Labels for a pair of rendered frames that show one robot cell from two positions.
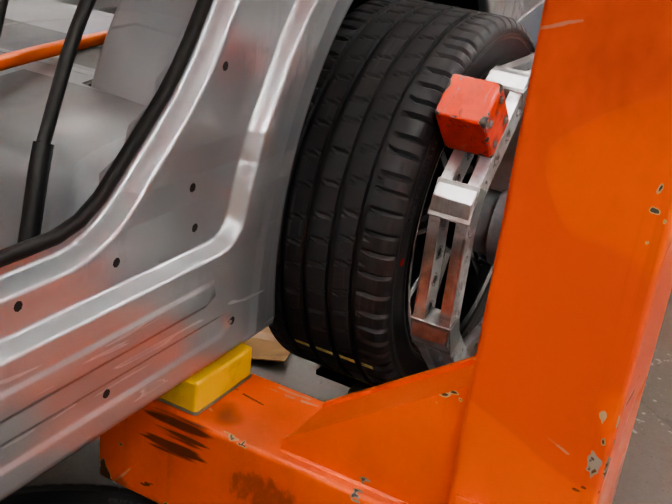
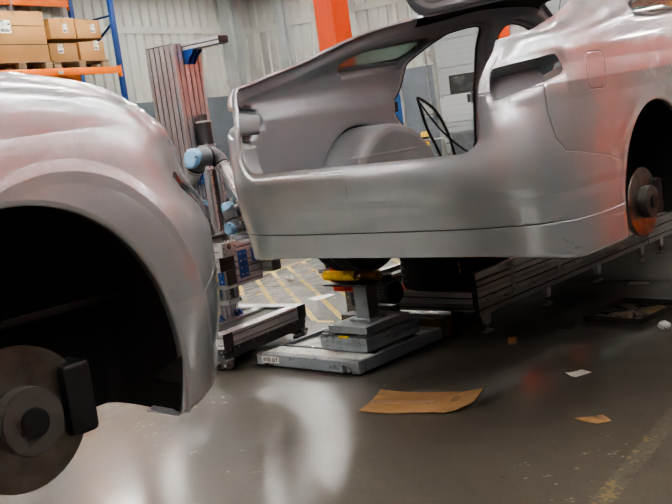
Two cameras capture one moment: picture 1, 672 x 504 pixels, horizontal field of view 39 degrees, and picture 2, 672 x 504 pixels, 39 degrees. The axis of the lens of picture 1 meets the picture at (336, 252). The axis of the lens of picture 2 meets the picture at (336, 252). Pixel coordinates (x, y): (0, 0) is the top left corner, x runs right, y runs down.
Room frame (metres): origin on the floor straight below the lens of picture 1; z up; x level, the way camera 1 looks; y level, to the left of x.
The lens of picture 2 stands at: (6.90, 1.30, 1.38)
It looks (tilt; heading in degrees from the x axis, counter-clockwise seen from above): 8 degrees down; 196
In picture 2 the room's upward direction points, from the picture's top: 8 degrees counter-clockwise
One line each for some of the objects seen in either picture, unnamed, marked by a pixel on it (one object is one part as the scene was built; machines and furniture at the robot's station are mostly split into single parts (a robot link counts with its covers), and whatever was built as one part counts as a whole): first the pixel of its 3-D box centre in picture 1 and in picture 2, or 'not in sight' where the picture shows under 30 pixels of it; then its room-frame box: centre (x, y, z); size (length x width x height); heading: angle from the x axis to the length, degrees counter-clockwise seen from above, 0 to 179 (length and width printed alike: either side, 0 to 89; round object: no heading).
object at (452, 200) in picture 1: (502, 222); not in sight; (1.50, -0.27, 0.85); 0.54 x 0.07 x 0.54; 154
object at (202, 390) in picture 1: (187, 364); not in sight; (1.16, 0.19, 0.71); 0.14 x 0.14 x 0.05; 64
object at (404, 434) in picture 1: (289, 414); not in sight; (1.08, 0.04, 0.69); 0.52 x 0.17 x 0.35; 64
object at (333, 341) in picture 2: not in sight; (370, 333); (1.57, -0.12, 0.13); 0.50 x 0.36 x 0.10; 154
